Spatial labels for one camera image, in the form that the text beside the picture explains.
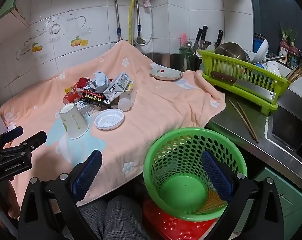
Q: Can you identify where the white paper cup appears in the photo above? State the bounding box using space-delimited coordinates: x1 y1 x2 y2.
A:
60 102 89 140

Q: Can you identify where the white plastic cup lid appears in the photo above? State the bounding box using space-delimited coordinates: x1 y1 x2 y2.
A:
94 108 124 131

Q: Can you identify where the black glue box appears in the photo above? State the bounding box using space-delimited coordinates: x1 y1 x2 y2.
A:
80 90 111 108

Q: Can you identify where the clear square plastic bottle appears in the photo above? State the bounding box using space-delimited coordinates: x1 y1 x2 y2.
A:
118 80 137 112

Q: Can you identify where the white milk carton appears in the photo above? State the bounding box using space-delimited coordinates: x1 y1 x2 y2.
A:
103 72 130 102

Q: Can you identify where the white paper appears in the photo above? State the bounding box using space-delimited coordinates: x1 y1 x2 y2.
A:
85 72 110 93

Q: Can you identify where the red snack can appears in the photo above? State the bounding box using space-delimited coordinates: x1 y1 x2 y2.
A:
63 77 91 105

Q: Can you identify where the person left hand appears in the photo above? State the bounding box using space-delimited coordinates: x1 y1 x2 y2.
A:
0 177 20 220

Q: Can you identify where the green plastic waste basket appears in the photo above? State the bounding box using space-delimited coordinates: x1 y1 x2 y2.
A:
143 128 247 222

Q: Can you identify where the brown chopstick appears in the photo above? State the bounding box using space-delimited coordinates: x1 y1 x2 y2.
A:
228 99 257 140
236 102 259 144

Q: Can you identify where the red plastic stool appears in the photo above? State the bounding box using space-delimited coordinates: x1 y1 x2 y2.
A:
142 199 216 239

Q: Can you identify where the peach flower towel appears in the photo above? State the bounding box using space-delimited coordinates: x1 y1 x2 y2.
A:
0 41 226 204

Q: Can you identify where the teal cabinet drawer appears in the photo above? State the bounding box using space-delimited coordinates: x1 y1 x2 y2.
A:
255 168 302 239

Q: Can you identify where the steel sink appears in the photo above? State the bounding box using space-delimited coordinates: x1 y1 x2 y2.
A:
270 93 302 158

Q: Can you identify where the green dish rack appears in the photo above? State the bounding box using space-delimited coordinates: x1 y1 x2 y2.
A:
198 50 290 116

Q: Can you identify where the dark utensil holder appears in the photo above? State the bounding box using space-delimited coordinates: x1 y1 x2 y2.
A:
179 47 202 72

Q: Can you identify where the white ceramic saucer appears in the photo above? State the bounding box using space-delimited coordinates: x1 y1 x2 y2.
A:
150 63 183 81

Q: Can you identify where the steel bowl in rack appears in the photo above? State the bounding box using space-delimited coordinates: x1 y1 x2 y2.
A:
214 42 248 62

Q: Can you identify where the cleaver with wooden handle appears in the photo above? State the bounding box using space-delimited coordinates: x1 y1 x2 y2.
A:
211 71 276 103

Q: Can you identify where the yellow gas hose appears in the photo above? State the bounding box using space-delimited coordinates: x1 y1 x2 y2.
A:
128 0 139 45

